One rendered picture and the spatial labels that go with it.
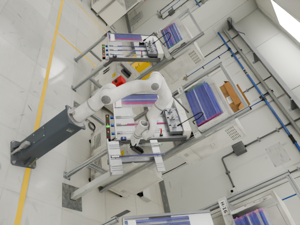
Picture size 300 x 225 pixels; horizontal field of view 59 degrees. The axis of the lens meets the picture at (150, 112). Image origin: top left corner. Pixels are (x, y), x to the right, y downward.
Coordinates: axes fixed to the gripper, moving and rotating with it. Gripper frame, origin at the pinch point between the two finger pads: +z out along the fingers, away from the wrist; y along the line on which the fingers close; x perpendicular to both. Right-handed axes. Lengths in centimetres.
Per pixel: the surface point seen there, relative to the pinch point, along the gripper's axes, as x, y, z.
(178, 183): 140, -42, 149
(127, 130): 3.0, -26.4, 10.2
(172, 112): 50, -41, -8
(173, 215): 24, 66, 0
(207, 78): 88, -68, -41
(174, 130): 45.7, -15.7, -8.6
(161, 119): 41, -37, 0
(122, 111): 2, -53, 12
